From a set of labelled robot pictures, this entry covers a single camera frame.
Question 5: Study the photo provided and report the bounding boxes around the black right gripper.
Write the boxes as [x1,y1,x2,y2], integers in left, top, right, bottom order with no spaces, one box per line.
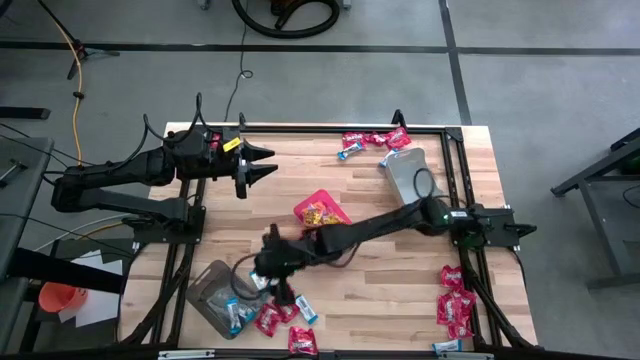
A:
[253,223,327,306]

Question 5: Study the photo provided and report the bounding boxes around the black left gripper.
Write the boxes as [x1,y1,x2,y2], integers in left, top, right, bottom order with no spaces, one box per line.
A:
[208,127,280,200]

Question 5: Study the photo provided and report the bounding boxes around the yellow candy pack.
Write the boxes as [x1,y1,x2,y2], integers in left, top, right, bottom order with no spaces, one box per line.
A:
[320,209,347,227]
[301,202,324,227]

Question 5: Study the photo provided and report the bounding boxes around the dark translucent grey bin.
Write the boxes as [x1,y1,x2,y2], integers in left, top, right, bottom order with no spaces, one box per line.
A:
[185,259,266,341]

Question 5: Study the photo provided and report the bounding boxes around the red plastic bin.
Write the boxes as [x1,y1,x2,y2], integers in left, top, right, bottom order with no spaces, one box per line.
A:
[293,188,354,236]

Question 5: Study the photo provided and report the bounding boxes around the light grey plastic bin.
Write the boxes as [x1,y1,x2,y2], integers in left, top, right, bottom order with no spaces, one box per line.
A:
[384,147,447,207]

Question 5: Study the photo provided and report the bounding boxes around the white paper sheets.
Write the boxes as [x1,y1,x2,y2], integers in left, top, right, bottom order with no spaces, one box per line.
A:
[57,248,125,329]

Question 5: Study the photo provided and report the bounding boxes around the black tripod stand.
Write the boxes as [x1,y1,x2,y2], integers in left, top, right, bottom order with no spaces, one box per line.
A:
[34,0,121,81]

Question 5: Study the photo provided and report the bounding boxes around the black beam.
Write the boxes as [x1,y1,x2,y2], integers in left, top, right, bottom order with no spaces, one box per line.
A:
[9,247,126,295]

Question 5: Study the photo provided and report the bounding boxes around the orange bucket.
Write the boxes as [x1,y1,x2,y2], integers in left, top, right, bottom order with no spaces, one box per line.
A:
[38,281,89,314]

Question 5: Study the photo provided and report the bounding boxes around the black floor bar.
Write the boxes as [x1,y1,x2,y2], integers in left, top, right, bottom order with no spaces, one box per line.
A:
[0,105,52,121]

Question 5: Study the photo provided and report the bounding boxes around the grey desk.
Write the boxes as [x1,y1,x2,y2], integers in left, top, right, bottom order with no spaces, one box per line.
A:
[0,135,55,281]

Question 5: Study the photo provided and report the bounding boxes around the dark grey side table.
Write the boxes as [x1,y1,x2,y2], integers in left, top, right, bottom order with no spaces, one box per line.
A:
[549,127,640,291]

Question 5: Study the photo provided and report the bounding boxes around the black metal table frame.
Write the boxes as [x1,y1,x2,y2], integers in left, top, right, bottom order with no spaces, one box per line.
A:
[117,109,539,360]

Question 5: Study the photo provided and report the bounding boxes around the thin black floor cable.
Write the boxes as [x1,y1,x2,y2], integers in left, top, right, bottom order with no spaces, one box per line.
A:
[223,0,255,124]

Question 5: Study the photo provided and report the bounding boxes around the silver metal bracket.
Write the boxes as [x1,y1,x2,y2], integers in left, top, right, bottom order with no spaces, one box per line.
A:
[438,351,495,360]
[157,349,216,360]

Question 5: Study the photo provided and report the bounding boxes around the black hose loop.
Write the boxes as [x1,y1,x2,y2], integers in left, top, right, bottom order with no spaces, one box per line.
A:
[230,0,341,40]

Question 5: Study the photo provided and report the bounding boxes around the yellow extension cable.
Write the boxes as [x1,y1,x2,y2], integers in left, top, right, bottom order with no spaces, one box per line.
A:
[49,14,126,239]

